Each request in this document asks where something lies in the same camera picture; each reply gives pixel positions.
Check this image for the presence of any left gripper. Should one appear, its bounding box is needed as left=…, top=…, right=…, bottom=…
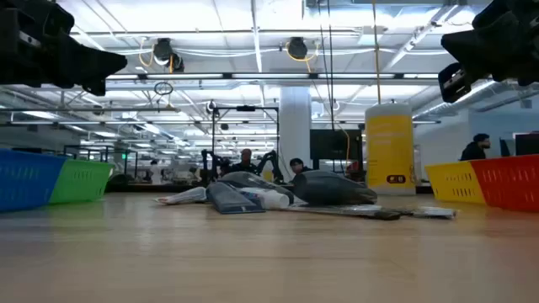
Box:
left=0, top=0, right=128, bottom=96

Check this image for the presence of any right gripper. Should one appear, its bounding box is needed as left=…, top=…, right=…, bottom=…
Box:
left=437, top=0, right=539, bottom=104

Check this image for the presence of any clear toiletry packet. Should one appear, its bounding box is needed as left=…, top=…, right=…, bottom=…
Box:
left=273, top=204, right=402, bottom=221
left=398, top=205, right=458, bottom=221

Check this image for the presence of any dark grey deodorant bottle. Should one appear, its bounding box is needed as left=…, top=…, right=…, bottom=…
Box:
left=291, top=169, right=379, bottom=207
left=218, top=171, right=296, bottom=199

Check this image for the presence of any dark blue tube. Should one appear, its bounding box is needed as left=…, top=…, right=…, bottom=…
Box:
left=205, top=181, right=266, bottom=215

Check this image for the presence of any person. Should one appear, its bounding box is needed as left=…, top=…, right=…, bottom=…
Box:
left=288, top=157, right=315, bottom=176
left=230, top=147, right=259, bottom=174
left=460, top=133, right=492, bottom=162

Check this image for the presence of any small black monitor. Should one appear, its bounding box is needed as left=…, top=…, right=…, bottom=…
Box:
left=514, top=133, right=539, bottom=157

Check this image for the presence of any green plastic basket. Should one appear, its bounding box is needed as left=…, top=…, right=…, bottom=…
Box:
left=49, top=158, right=115, bottom=205

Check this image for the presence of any yellow plastic basket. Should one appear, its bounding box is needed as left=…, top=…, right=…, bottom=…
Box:
left=424, top=161, right=488, bottom=206

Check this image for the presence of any red plastic basket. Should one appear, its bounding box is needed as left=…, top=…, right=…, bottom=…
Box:
left=469, top=154, right=539, bottom=213

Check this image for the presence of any blue plastic basket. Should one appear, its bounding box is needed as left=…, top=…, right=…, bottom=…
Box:
left=0, top=147, right=67, bottom=213

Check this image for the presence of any large black monitor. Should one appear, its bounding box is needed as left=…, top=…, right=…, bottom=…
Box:
left=310, top=129, right=364, bottom=162

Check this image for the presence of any white building column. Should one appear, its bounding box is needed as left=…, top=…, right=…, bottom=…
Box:
left=280, top=86, right=312, bottom=178

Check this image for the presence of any black ceiling cable reel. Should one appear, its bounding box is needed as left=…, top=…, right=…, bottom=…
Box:
left=152, top=37, right=185, bottom=73
left=287, top=36, right=309, bottom=61

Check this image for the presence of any background black workstation frame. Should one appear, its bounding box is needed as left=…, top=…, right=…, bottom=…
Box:
left=62, top=145, right=139, bottom=178

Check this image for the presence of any black hanging cable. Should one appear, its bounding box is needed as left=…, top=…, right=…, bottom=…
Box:
left=328, top=0, right=337, bottom=131
left=318, top=0, right=328, bottom=89

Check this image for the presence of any black tall stand frame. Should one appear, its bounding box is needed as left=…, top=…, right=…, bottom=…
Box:
left=211, top=105, right=280, bottom=169

